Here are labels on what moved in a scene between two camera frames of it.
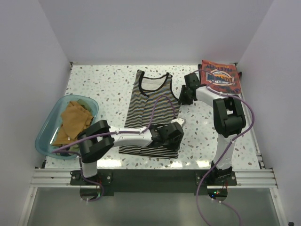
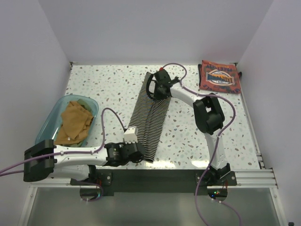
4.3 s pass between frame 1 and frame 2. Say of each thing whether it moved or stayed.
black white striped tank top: moved
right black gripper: moved
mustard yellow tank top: stayed
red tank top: stayed
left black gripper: moved
